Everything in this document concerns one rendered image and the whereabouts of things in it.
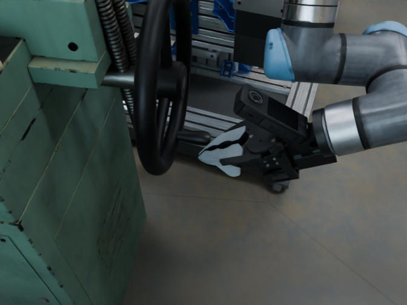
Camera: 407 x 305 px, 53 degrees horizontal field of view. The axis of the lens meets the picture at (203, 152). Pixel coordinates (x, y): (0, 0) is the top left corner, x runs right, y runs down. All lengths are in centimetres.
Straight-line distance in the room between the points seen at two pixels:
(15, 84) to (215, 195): 100
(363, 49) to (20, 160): 50
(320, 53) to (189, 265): 89
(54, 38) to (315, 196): 114
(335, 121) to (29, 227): 47
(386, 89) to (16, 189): 51
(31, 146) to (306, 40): 42
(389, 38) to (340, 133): 16
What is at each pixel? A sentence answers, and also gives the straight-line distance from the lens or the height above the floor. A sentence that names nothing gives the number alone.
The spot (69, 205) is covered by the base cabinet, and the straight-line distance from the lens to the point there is 78.
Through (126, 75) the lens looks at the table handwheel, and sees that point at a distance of 62.
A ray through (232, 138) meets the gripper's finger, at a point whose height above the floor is 73.
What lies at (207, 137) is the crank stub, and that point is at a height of 70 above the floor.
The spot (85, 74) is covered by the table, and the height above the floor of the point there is 87.
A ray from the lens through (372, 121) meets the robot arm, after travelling 57.
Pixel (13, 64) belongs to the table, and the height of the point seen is 89.
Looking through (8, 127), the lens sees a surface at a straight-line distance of 58.
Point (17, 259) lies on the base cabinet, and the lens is 76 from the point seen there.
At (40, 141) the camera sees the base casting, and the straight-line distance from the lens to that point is 65.
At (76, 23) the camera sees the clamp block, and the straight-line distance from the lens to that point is 55.
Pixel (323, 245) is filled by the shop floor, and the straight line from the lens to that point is 141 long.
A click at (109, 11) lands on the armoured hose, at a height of 93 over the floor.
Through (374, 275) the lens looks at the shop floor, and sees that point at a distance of 142.
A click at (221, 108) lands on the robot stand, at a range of 144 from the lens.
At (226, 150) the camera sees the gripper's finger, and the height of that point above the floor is 73.
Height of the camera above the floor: 121
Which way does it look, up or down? 50 degrees down
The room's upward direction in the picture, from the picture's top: straight up
